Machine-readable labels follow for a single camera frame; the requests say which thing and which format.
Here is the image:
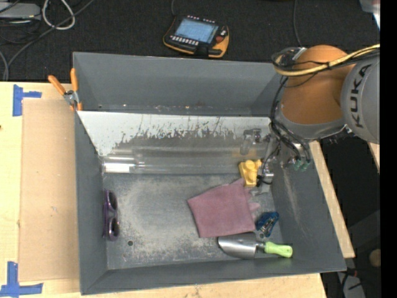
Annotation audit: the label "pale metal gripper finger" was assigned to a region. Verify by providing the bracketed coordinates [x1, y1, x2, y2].
[249, 171, 275, 197]
[239, 128, 269, 156]

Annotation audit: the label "yellow toy brick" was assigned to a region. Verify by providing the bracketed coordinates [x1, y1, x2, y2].
[238, 159, 263, 188]

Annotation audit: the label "blue carabiner clip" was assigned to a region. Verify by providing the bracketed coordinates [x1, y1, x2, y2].
[254, 211, 280, 237]

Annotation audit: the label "pink cloth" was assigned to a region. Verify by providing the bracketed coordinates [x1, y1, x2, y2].
[187, 178, 262, 239]

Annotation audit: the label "long clear plastic tube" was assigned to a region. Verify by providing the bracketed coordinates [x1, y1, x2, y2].
[100, 146, 249, 175]

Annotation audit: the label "grey metal bin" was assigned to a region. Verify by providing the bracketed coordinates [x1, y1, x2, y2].
[71, 51, 348, 296]

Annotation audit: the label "purple sunglasses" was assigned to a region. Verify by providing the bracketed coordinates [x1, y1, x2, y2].
[102, 188, 121, 242]

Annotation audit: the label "brown cardboard board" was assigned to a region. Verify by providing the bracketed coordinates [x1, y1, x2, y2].
[17, 97, 81, 282]

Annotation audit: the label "metal scoop with green handle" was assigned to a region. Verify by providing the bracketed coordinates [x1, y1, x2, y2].
[217, 232, 294, 260]

